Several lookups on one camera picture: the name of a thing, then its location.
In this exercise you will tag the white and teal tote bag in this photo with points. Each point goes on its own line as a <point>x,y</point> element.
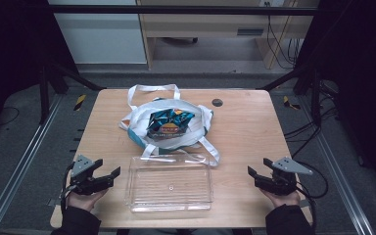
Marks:
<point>137,117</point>

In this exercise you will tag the person's left hand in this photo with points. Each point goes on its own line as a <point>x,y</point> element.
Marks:
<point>84,200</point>

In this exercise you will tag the blue snack packet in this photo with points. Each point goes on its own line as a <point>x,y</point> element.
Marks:
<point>169,125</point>

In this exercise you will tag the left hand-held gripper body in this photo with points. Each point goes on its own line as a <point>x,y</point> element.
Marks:
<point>86,184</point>

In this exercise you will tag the clear plastic tray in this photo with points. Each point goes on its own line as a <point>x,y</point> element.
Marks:
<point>169,186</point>

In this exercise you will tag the person's right hand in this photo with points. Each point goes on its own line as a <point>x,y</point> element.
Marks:
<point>282,199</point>

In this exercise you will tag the light wooden desk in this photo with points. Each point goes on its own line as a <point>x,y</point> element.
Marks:
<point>209,23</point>

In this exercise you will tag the black metal stand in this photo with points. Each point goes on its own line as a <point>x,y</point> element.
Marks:
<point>315,98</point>
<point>44,94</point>

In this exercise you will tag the dark curtain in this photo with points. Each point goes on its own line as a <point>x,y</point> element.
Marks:
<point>9,49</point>
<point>362,81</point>

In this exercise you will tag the aluminium floor rail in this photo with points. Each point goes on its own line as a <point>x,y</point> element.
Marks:
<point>23,160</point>
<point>339,173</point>

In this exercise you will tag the black horizontal frame bar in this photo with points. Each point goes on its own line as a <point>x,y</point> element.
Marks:
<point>176,9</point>

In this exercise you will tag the yellow and black tape strip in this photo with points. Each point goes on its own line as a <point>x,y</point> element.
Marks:
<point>289,103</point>
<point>80,102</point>

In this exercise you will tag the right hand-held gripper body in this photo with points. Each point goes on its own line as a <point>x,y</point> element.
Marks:
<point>282,179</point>

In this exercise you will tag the white cabinet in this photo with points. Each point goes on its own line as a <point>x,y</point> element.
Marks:
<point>101,39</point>

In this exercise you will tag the dark round table grommet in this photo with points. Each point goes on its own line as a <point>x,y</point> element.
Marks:
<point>217,102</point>

